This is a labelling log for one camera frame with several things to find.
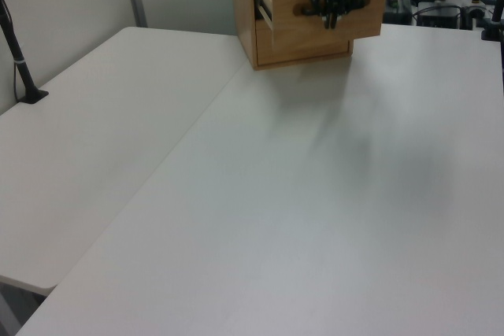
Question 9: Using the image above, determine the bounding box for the black camera pole with base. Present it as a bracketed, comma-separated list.
[0, 0, 50, 106]

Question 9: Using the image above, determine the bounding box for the black equipment box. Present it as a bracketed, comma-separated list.
[416, 5, 462, 29]

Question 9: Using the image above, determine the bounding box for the closed wooden drawer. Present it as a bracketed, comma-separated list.
[255, 28, 352, 66]

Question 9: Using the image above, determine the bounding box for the light wooden drawer cabinet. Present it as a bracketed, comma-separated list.
[229, 0, 354, 72]

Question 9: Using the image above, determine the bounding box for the wooden drawer with black handle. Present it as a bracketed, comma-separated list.
[254, 0, 388, 42]

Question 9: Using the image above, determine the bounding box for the black clamped camera pole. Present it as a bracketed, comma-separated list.
[479, 0, 504, 42]

